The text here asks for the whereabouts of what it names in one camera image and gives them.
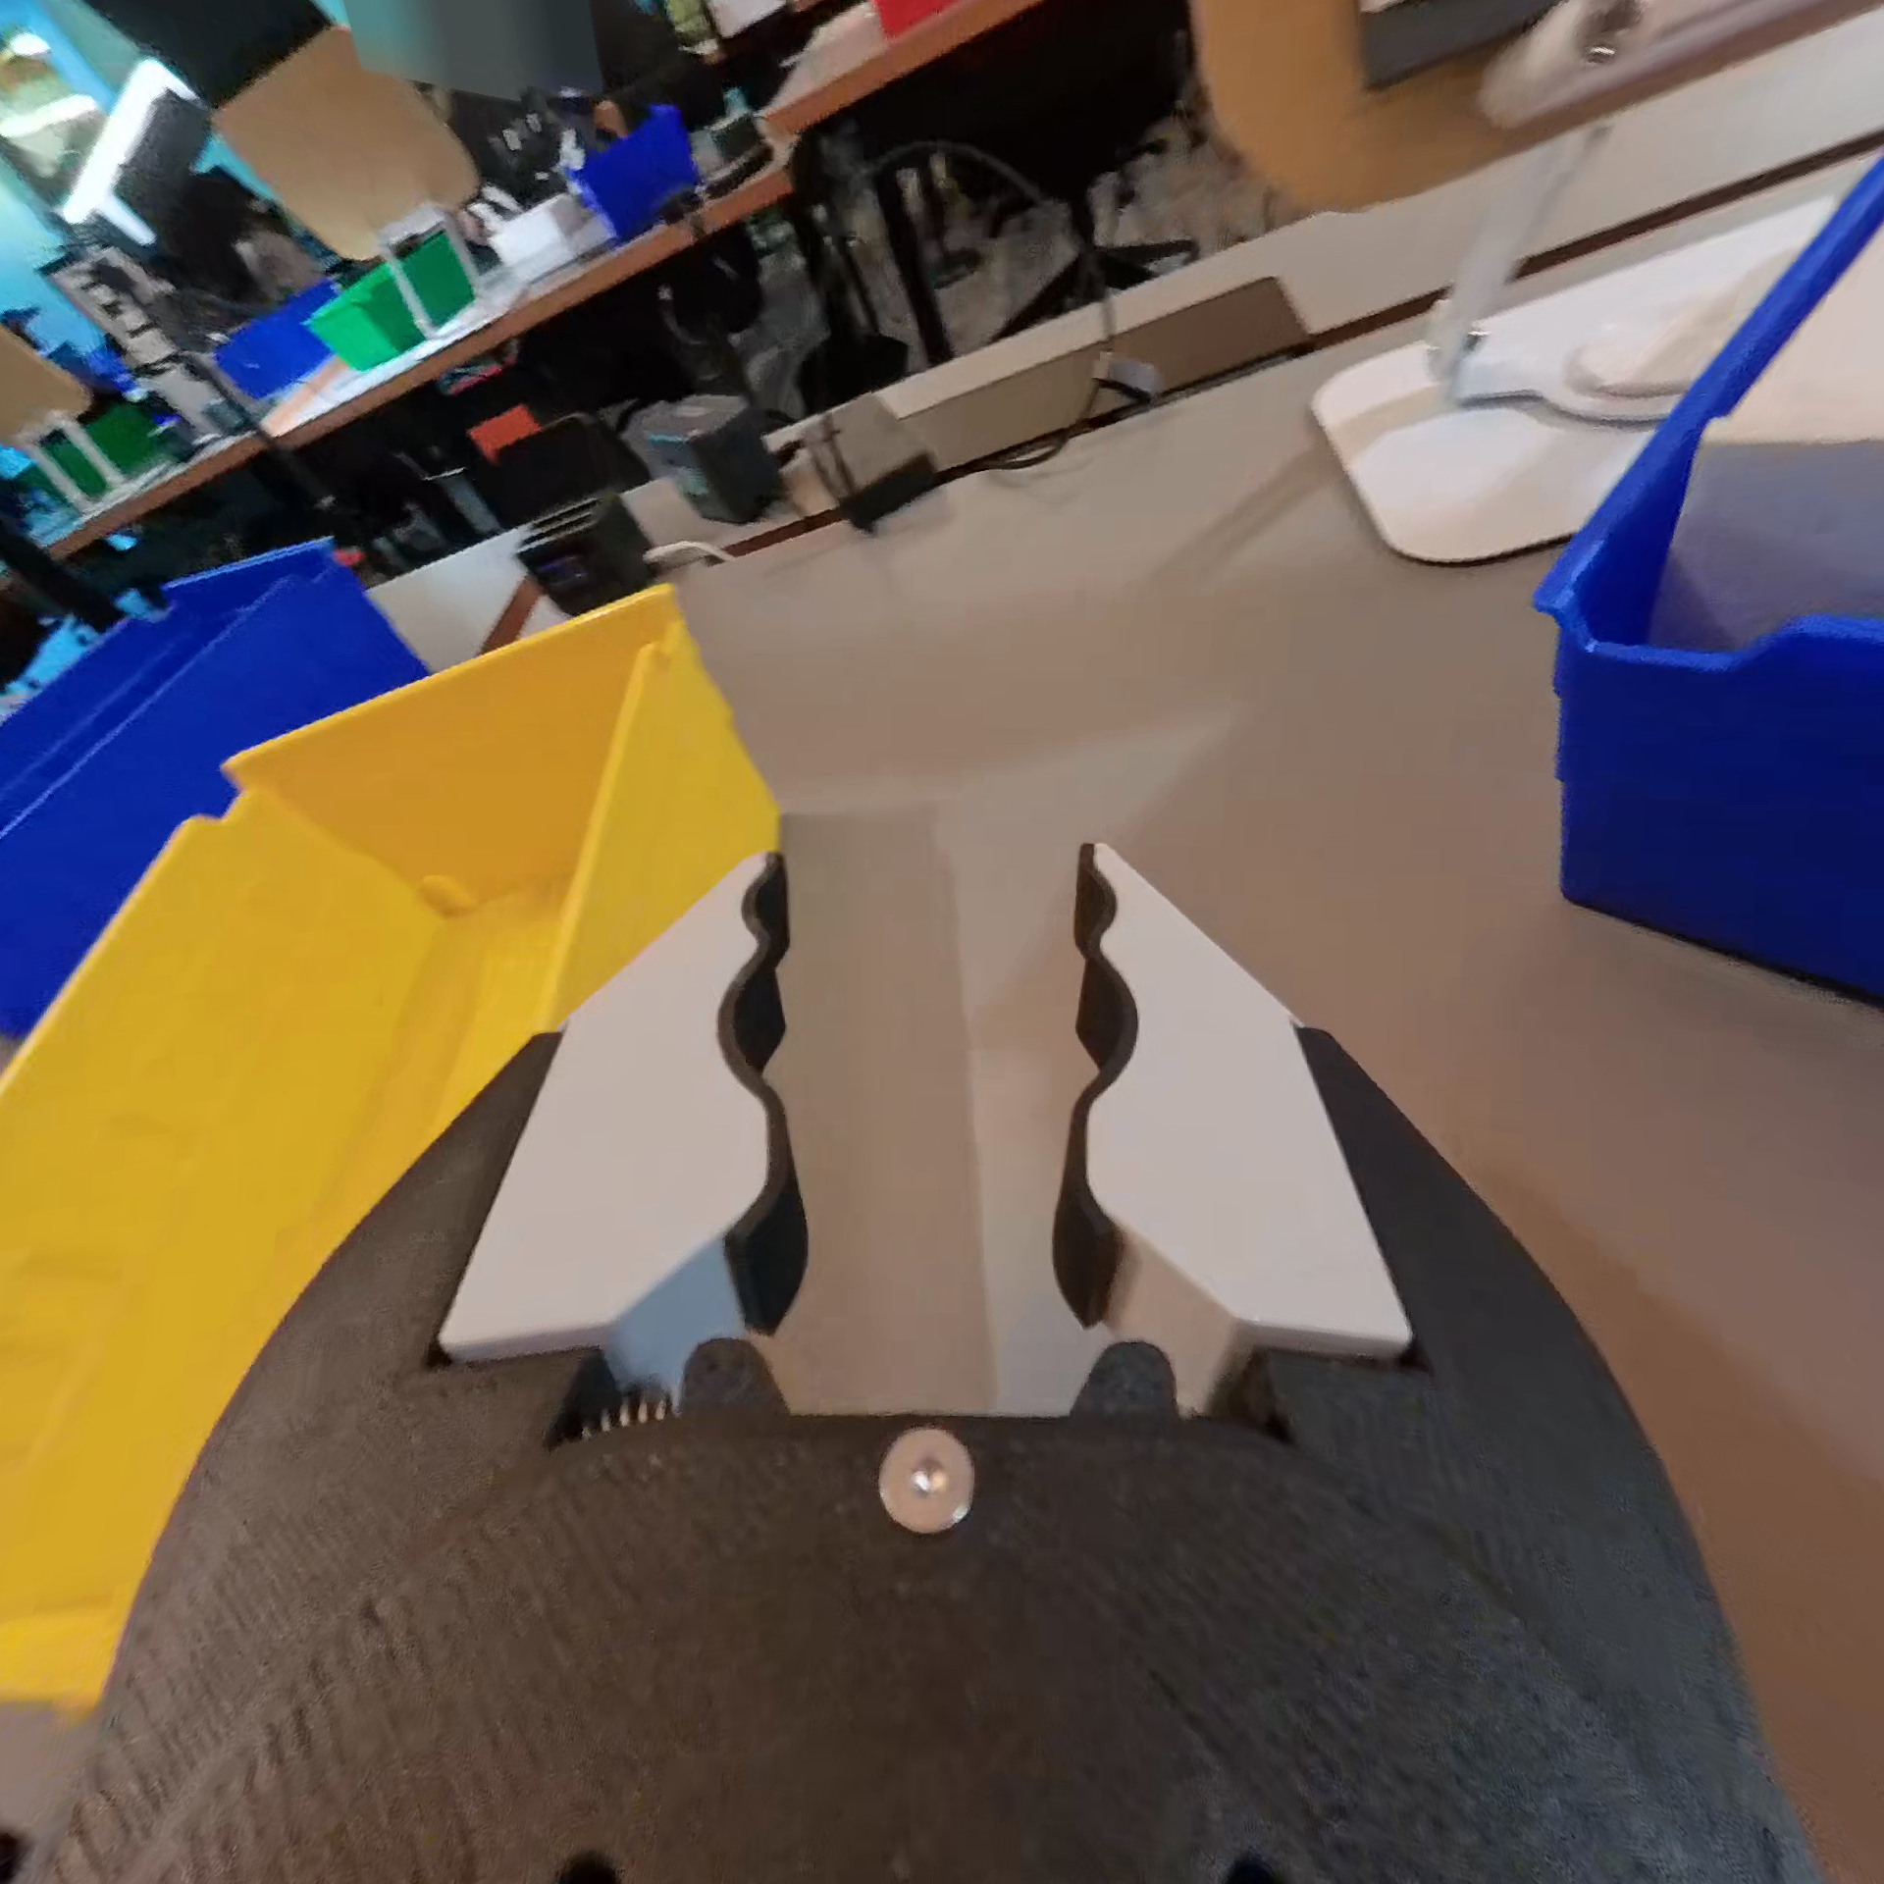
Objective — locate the white stand base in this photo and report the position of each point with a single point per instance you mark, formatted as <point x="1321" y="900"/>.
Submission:
<point x="1443" y="472"/>

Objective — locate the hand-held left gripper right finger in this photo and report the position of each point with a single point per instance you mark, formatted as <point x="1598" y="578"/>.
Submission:
<point x="1251" y="1179"/>

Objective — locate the grey desk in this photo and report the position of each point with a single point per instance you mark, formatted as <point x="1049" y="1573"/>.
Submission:
<point x="1178" y="708"/>

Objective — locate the hanging brown black panel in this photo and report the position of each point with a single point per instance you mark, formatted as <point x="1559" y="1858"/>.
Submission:
<point x="354" y="148"/>
<point x="38" y="384"/>

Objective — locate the green plastic bin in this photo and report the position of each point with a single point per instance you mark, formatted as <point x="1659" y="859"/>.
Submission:
<point x="126" y="443"/>
<point x="391" y="309"/>

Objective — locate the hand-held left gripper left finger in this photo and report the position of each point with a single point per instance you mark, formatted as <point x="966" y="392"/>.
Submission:
<point x="619" y="1163"/>

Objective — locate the wooden table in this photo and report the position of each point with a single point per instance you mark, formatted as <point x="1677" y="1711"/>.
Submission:
<point x="619" y="280"/>

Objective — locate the small blue plastic bin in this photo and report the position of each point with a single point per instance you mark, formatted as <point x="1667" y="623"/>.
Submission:
<point x="640" y="178"/>

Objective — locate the grey electronic device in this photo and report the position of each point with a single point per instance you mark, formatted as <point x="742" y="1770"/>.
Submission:
<point x="715" y="457"/>

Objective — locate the black electronic device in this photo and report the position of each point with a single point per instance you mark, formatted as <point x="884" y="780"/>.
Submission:
<point x="589" y="561"/>

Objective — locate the large yellow plastic bin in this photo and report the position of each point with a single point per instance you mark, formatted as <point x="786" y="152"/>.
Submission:
<point x="220" y="1032"/>

